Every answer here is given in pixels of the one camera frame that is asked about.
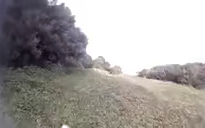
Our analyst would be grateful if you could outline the dark dense trees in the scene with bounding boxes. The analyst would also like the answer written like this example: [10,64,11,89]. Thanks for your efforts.
[0,0,94,72]

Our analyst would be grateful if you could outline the green grass ground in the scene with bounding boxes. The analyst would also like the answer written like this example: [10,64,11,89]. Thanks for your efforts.
[0,65,205,128]

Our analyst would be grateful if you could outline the row of grey-green bushes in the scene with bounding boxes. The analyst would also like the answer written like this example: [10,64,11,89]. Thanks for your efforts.
[137,60,205,92]

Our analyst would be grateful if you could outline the distant bushes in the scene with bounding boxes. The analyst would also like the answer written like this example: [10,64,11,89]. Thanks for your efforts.
[91,55,124,76]

